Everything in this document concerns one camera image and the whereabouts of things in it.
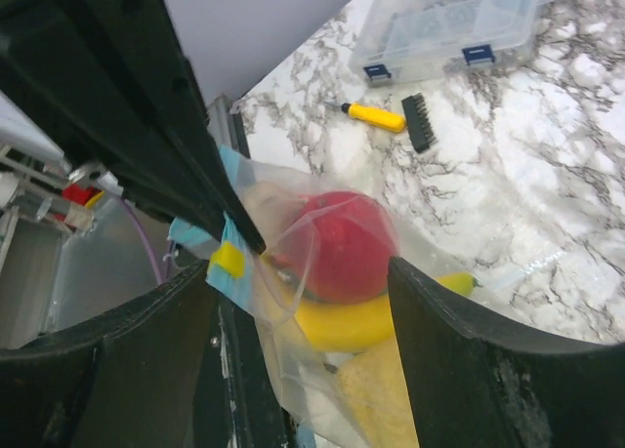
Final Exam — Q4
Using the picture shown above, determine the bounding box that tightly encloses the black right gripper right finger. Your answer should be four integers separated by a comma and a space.
388, 258, 624, 447

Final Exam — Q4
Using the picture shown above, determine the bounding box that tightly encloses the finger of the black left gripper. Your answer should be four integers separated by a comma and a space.
1, 0, 266, 253

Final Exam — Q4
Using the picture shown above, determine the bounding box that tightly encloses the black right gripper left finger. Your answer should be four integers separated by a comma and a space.
1, 262, 216, 447

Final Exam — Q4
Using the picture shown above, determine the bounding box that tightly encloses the yellow toy lemon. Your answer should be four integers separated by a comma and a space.
338, 338, 419, 447

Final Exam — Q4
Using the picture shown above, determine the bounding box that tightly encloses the yellow toy banana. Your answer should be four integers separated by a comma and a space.
261, 270, 482, 354

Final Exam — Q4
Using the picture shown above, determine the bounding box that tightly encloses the clear zip top bag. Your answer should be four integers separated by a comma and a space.
169, 147, 563, 447

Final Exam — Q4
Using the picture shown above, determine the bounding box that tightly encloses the red toy apple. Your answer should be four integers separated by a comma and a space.
275, 190, 398, 305

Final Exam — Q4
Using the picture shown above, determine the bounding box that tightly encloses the toy garlic bulb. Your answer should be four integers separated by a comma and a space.
242, 181, 305, 226

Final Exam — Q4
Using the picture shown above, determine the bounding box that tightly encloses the black screwdriver bit holder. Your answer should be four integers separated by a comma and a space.
401, 93, 436, 153

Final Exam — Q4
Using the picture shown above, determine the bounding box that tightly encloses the black yellow brush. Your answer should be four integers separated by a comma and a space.
324, 102, 406, 134

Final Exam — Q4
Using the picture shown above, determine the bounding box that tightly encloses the clear plastic storage box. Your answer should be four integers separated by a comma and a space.
349, 0, 554, 86

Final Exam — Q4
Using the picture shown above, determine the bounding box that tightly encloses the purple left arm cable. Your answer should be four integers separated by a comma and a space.
121, 198, 165, 286

